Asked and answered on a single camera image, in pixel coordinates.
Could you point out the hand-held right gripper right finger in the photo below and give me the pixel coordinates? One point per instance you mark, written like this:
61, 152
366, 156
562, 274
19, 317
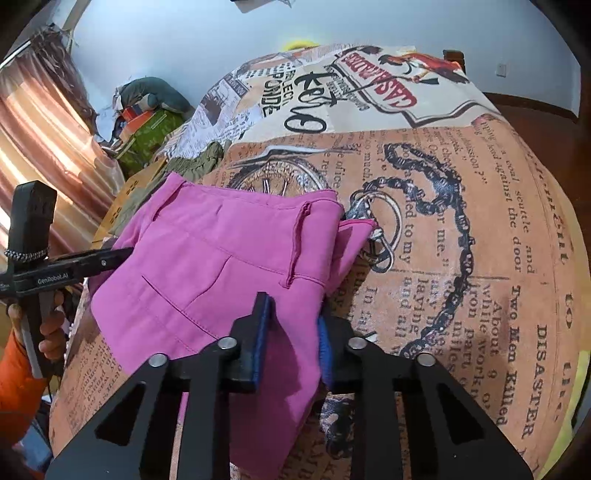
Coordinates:
325, 355

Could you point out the olive green garment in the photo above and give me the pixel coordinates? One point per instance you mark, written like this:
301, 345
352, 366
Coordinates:
198, 161

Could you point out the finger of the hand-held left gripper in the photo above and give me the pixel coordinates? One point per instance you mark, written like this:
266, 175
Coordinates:
101, 262

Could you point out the wooden lap table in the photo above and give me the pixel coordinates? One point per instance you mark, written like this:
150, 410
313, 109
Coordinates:
122, 198

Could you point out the orange curtain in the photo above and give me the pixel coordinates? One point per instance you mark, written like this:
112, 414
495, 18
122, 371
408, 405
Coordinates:
46, 124

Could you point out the newspaper print bed sheet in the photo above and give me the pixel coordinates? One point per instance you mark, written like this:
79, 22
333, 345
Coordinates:
461, 207

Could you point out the pile of papers and boxes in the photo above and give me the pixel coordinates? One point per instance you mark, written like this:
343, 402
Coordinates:
115, 120

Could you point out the green patterned bag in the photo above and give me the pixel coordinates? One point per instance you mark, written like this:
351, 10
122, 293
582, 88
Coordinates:
147, 134

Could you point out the person's left hand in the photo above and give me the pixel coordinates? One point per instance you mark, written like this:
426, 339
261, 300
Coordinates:
54, 341

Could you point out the person's left forearm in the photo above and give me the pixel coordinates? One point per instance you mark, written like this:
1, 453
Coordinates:
18, 392

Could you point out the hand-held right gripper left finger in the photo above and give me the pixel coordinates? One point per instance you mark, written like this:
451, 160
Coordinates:
263, 341

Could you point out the wooden bedpost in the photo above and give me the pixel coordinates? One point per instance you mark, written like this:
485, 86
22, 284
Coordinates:
455, 59

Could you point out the pink pants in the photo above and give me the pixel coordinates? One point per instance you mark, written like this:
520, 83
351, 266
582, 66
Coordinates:
207, 258

